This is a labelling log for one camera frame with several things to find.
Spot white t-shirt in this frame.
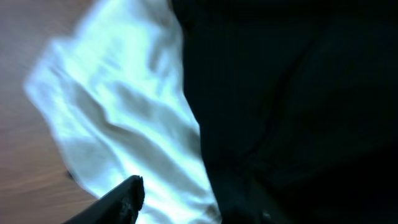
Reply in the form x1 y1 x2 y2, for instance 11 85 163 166
24 0 221 224

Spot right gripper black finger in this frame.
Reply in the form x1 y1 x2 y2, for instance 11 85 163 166
65 175 145 224

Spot black shorts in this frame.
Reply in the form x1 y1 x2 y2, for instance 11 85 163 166
172 0 397 224

